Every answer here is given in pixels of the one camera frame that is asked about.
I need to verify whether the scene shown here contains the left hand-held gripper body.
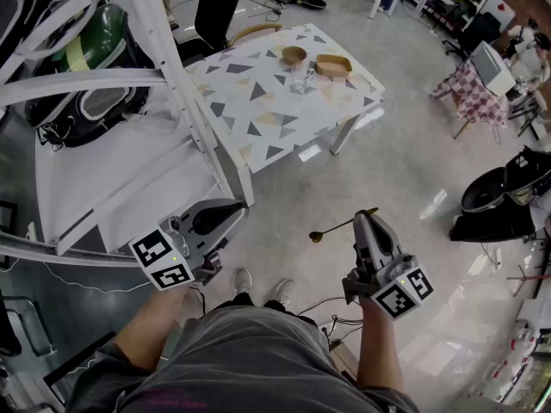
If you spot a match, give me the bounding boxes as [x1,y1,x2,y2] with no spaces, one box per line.
[127,198,243,293]

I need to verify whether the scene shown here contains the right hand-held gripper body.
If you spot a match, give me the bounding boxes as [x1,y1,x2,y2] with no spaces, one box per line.
[342,217,435,321]

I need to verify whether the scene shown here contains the small golden spoon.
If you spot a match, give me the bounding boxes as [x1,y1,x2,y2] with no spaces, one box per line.
[308,206,380,244]

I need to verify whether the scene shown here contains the clear drinking glass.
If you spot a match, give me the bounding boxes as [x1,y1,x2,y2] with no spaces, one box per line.
[288,65,318,93]

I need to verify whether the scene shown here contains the person's left forearm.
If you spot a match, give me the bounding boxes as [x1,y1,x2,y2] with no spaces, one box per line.
[112,284,195,372]

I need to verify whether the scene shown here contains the person's right forearm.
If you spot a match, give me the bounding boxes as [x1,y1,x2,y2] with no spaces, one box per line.
[356,297,406,391]

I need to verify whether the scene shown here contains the person's left shoe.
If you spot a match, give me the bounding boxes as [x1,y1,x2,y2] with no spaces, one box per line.
[232,268,254,296]

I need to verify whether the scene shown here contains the person's shoe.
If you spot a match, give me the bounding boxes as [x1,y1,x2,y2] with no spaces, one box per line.
[274,278,297,307]
[232,268,254,296]

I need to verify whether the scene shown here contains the white shelving unit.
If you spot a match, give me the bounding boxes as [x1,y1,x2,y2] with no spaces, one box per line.
[0,0,255,270]

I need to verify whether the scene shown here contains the person's black trousers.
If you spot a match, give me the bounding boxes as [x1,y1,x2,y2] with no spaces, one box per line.
[214,293,298,317]

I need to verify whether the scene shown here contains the person's right shoe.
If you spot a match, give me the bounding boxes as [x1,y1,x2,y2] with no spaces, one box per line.
[274,278,297,307]

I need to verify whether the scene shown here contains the black round case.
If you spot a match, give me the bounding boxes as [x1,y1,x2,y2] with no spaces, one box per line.
[449,146,551,244]

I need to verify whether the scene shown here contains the person's grey shirt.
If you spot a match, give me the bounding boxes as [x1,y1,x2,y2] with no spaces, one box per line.
[64,305,421,413]

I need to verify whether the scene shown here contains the rectangular wooden bowl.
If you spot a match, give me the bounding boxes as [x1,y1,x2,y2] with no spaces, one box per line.
[315,53,353,77]

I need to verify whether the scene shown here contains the checkered pink cloth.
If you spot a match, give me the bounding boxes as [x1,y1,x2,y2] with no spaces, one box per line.
[432,60,511,128]

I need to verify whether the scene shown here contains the black mesh backpack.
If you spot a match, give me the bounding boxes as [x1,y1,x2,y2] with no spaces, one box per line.
[23,71,156,150]

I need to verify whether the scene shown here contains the round wooden bowl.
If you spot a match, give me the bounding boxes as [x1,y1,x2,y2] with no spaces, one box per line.
[280,46,308,65]

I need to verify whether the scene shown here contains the wooden chair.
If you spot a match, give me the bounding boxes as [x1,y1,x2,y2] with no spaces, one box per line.
[227,22,283,46]

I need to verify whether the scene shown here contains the white box appliance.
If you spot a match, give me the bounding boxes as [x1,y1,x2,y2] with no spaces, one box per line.
[471,40,517,96]

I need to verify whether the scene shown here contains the black office chair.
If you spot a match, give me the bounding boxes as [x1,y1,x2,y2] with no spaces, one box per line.
[176,0,241,59]

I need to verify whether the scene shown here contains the green hard case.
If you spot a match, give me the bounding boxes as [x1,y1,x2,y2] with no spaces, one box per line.
[51,3,130,75]

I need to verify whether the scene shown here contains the grey perforated metal rail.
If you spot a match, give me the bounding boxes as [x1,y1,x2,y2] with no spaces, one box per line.
[0,230,147,271]

